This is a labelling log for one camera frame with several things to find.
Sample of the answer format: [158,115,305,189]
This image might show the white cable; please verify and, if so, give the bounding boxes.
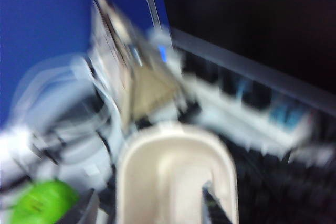
[13,53,119,162]

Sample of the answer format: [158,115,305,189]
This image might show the aluminium partition frame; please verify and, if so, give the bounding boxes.
[139,0,169,33]

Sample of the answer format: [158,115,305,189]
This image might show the black keyboard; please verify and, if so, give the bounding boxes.
[223,140,336,224]

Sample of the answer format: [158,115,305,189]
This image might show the black computer monitor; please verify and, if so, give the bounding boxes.
[157,0,336,116]

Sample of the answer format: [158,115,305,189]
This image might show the green apple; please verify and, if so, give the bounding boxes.
[10,180,79,224]

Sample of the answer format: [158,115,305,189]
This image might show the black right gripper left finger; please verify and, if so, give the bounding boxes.
[76,188,102,224]

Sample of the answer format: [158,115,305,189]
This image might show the white rack with dark slots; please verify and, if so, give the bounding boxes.
[183,77,313,151]

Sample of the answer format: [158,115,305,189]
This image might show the beige canvas desk calendar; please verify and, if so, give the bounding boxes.
[91,0,184,130]

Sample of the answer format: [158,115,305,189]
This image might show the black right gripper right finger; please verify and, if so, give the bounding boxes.
[201,179,234,224]

